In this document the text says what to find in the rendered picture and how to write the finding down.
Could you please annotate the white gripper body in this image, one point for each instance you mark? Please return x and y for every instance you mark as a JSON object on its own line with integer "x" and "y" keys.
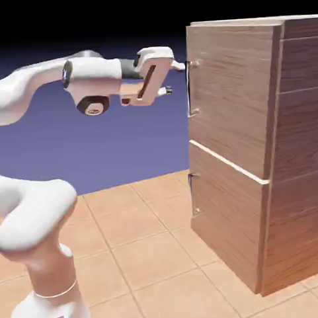
{"x": 153, "y": 74}

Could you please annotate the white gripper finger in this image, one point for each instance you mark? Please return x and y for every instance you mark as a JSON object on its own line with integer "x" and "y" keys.
{"x": 164, "y": 90}
{"x": 178, "y": 65}

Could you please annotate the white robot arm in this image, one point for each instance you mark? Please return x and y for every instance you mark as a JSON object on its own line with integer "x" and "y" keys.
{"x": 32, "y": 214}

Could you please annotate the large wooden cabinet door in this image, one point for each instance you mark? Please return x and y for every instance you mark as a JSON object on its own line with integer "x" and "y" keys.
{"x": 232, "y": 99}

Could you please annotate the brown wooden cabinet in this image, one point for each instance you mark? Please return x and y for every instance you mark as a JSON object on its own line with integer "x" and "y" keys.
{"x": 288, "y": 153}

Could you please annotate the small wooden cabinet door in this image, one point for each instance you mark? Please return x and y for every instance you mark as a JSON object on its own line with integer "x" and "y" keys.
{"x": 226, "y": 218}

